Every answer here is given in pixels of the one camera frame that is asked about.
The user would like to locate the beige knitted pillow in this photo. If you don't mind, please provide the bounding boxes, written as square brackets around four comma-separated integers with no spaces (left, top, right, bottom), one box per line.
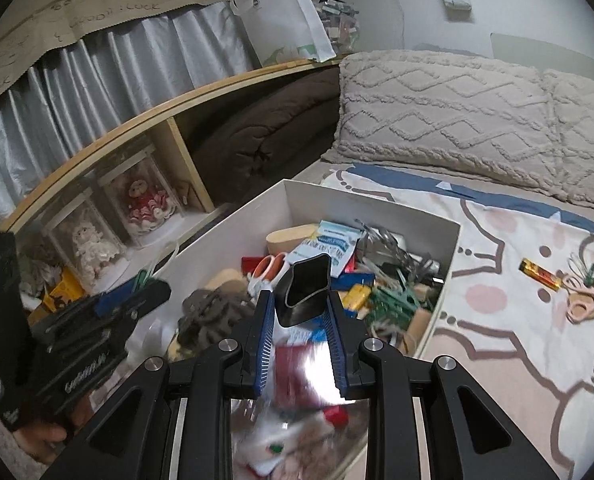
[542,67,594,216]
[333,50,562,196]

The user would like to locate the blue and white wipes packet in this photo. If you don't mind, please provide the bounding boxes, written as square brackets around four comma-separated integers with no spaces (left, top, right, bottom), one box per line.
[289,220,362,278]

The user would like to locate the brown scrunchie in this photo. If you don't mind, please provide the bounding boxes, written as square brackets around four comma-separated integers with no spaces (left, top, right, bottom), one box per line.
[177,287,258,361]

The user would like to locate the red and yellow candy bar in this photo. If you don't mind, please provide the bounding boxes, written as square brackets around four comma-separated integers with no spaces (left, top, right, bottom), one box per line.
[521,258,562,291]

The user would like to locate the peach plastic scissors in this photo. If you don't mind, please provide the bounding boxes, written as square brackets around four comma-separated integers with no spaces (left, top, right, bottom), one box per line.
[566,287,594,323]

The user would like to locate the oval wooden piece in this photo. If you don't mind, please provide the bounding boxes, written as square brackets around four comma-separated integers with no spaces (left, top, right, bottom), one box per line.
[266,225,322,256]

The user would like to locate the grey headboard panel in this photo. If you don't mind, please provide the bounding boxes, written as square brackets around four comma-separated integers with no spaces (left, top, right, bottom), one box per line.
[492,32,594,68]

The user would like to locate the brown folded blanket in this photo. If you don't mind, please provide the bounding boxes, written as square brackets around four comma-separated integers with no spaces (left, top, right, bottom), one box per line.
[179,67,342,206]

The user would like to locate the yellow toy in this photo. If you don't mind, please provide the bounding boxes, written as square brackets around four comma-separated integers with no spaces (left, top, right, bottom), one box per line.
[42,267,85,311]

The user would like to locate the white cardboard box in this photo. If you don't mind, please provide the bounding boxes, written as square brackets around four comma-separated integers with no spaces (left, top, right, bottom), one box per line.
[152,179,462,480]

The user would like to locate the wooden shelf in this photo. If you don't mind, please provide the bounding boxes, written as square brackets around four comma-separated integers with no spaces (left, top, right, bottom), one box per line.
[0,55,352,271]

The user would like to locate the person's left forearm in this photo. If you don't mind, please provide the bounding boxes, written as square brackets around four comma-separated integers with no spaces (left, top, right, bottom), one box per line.
[0,425,52,480]

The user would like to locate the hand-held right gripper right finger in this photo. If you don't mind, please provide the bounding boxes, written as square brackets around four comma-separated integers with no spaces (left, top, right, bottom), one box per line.
[322,290,560,480]

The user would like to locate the clear bag of trinkets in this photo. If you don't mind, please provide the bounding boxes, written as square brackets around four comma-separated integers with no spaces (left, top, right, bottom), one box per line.
[314,0,362,56]

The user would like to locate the grey curtain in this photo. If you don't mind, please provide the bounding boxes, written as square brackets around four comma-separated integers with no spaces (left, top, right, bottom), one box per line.
[0,0,258,221]

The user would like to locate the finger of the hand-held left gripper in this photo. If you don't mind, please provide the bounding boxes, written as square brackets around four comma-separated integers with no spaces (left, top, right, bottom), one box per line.
[44,280,172,348]
[94,282,142,315]

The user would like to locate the person's left hand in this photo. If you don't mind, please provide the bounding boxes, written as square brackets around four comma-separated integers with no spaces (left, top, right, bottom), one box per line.
[14,400,94,461]

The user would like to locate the cartoon printed blanket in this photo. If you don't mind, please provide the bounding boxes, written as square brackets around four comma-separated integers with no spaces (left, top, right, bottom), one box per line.
[322,165,594,480]

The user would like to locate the orange handled scissors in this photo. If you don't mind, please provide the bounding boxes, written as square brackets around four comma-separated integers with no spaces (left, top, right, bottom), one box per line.
[247,254,288,293]

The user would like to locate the white tote bag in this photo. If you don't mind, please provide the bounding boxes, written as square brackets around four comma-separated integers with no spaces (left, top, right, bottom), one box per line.
[229,0,338,63]

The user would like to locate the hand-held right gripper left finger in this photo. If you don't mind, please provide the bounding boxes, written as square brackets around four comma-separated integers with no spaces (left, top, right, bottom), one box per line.
[39,289,278,480]

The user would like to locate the black plastic cup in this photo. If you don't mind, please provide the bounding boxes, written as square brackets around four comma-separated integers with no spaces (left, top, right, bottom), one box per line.
[274,254,334,328]

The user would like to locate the red packet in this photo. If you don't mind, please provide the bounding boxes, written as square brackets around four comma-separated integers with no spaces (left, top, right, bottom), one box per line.
[274,340,338,406]

